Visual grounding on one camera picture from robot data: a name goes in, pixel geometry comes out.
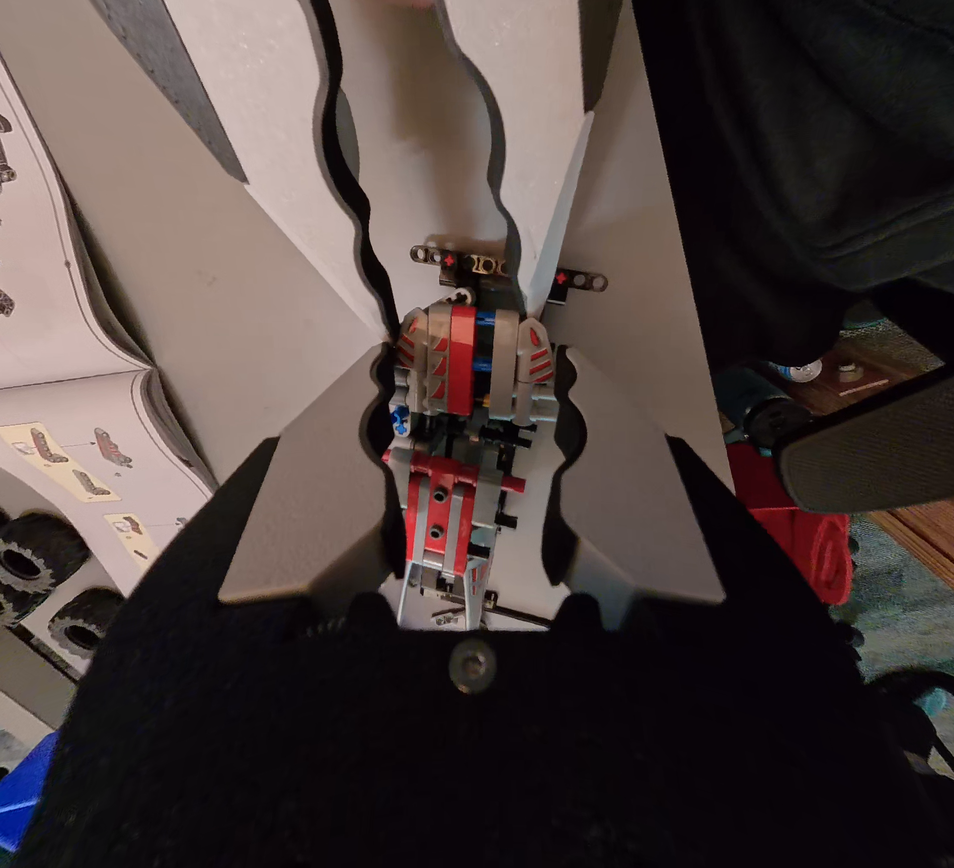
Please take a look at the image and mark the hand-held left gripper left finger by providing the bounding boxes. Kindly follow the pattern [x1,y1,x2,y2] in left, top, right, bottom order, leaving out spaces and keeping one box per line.
[218,342,403,604]

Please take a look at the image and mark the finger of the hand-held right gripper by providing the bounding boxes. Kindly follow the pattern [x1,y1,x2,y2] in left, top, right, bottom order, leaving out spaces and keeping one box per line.
[134,0,401,347]
[428,0,597,310]

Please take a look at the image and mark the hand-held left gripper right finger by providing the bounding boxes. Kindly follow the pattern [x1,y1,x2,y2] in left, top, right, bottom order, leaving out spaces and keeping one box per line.
[543,346,725,631]

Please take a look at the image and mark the toy brick vehicle model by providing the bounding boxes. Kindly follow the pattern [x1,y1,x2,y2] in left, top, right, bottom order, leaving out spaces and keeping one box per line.
[382,244,608,627]

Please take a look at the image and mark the grey desk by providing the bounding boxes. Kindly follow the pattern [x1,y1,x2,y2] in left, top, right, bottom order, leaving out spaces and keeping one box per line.
[0,0,735,731]

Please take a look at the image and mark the red plastic object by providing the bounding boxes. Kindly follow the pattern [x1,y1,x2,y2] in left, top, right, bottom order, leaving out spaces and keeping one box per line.
[726,442,854,604]

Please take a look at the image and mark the black chair armrest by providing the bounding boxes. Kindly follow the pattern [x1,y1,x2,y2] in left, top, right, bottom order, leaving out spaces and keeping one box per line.
[775,361,954,515]

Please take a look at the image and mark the open instruction booklet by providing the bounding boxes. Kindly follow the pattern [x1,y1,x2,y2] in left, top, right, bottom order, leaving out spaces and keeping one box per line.
[0,56,217,571]

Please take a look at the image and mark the blue bin with printed tag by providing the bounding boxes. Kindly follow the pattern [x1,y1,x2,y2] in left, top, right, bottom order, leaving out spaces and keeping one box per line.
[0,730,61,850]

